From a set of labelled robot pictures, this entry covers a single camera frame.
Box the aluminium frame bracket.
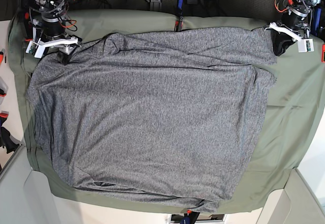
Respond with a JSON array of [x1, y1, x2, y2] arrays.
[[149, 0, 162, 12]]

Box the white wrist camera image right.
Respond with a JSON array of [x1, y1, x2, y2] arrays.
[[297, 38, 314, 53]]

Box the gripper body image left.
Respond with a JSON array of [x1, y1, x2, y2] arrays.
[[31, 14, 79, 56]]

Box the red handled tool left edge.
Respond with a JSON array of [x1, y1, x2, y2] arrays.
[[0, 49, 5, 65]]

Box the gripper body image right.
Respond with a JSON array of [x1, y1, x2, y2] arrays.
[[264, 7, 310, 41]]

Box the orange black tools left floor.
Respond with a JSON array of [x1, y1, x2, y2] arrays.
[[1, 78, 20, 154]]

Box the blue clamp top right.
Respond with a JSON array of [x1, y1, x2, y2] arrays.
[[311, 6, 324, 37]]

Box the blue orange clamp top centre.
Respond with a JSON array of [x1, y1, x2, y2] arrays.
[[174, 0, 183, 32]]

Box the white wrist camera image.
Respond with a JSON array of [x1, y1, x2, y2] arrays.
[[297, 38, 314, 53], [25, 40, 45, 58]]

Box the orange clamp right edge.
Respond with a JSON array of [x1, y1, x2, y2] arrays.
[[321, 44, 325, 63]]

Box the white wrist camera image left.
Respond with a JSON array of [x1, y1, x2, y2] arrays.
[[25, 40, 45, 58]]

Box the grey heathered T-shirt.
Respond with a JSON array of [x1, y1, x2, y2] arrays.
[[26, 27, 277, 212]]

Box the orange blue clamp bottom centre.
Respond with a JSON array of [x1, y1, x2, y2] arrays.
[[180, 210, 200, 224]]

